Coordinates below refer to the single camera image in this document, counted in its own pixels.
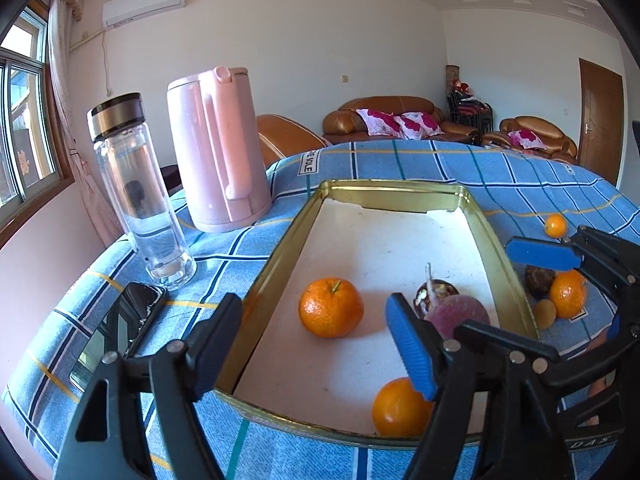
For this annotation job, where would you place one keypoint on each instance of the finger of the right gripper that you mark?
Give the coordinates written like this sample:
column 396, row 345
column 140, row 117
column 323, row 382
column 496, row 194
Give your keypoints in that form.
column 489, row 358
column 609, row 262

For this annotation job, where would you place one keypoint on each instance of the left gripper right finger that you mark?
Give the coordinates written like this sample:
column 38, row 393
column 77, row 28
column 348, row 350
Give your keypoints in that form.
column 521, row 438

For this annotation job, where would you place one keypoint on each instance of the small orange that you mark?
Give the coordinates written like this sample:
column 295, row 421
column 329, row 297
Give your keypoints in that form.
column 555, row 226

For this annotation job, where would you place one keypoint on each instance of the purple red radish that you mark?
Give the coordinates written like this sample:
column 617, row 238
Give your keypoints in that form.
column 453, row 311

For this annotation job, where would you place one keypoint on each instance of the dark water chestnut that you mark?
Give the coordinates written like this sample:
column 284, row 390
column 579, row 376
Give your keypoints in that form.
column 538, row 281

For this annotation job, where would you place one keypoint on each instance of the smooth oval orange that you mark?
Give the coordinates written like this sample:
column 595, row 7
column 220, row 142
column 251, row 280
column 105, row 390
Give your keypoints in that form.
column 399, row 411

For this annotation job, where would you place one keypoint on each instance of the peeling water chestnut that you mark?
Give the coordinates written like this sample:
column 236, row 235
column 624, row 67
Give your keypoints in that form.
column 432, row 297

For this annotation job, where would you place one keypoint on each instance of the large front mandarin orange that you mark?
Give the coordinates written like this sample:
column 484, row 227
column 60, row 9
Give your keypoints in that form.
column 330, row 308

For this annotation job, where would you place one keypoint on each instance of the black smartphone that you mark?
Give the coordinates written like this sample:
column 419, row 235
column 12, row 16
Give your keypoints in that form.
column 121, row 330

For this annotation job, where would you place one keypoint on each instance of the brown wooden door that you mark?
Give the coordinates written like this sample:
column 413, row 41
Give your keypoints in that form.
column 602, row 127

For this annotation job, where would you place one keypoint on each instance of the brown leather armchair right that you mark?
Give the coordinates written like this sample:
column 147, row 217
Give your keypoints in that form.
column 559, row 146

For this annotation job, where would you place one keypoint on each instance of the brown leather armchair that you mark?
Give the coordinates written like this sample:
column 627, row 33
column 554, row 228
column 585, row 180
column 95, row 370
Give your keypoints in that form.
column 559, row 146
column 281, row 137

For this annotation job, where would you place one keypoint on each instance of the floral pillow on armchair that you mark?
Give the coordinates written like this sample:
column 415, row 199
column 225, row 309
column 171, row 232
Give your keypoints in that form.
column 526, row 139

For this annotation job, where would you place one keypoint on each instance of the gold rectangular tin tray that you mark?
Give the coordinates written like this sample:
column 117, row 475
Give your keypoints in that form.
column 383, row 236

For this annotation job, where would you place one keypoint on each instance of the stacked dark chairs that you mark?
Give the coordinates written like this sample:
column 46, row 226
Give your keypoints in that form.
column 465, row 108

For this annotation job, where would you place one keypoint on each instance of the floral pillow right on sofa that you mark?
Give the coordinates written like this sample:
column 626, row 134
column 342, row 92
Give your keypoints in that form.
column 418, row 126

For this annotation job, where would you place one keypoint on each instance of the floral pillow on sofa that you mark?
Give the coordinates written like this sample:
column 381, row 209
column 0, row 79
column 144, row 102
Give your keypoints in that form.
column 380, row 123
column 418, row 126

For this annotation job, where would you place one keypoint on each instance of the clear glass water bottle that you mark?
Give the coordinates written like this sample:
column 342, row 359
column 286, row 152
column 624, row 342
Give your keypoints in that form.
column 124, row 149

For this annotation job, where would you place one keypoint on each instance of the pink electric kettle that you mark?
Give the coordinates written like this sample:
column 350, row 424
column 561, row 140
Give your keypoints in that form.
column 214, row 128

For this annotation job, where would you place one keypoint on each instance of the floral pillow left on sofa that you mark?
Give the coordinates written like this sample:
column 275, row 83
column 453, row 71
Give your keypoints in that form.
column 380, row 123

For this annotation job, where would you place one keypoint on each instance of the brown leather armchair left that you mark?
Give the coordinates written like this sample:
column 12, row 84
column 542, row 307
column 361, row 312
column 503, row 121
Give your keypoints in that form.
column 281, row 137

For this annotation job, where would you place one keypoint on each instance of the brown leather three-seat sofa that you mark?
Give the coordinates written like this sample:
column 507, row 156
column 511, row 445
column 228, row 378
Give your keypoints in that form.
column 344, row 125

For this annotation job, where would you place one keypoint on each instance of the window with metal frame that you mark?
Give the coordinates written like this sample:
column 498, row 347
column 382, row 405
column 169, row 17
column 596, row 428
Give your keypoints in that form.
column 34, row 164

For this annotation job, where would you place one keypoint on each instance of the white wall air conditioner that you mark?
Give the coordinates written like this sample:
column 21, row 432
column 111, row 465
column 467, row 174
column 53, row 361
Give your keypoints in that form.
column 120, row 12

